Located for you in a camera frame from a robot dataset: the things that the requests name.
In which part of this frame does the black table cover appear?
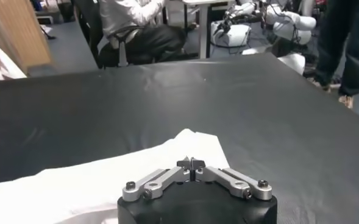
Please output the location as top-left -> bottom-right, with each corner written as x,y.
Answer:
0,53 -> 359,224

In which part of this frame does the white humanoid robot on base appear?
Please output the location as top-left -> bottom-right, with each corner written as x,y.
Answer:
209,0 -> 317,75

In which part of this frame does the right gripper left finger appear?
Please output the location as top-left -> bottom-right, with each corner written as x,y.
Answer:
122,156 -> 194,202

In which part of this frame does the white cloth with red print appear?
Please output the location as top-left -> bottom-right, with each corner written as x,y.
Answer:
0,33 -> 27,82

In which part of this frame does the white standing desk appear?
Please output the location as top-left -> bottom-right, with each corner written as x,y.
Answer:
182,0 -> 238,58

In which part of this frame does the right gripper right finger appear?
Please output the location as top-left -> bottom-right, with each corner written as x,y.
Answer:
193,158 -> 273,200

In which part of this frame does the seated man in white hoodie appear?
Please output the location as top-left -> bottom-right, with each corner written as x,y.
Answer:
98,0 -> 188,66

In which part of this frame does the woven wooden folding screen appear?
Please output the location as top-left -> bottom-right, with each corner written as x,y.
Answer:
0,0 -> 52,74

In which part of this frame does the black office chair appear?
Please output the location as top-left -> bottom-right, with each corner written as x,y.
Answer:
74,0 -> 198,69

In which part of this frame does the standing person in dark clothes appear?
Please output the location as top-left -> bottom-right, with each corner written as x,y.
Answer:
307,0 -> 359,109

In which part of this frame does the white t-shirt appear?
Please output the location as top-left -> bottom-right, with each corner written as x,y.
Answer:
0,128 -> 230,224

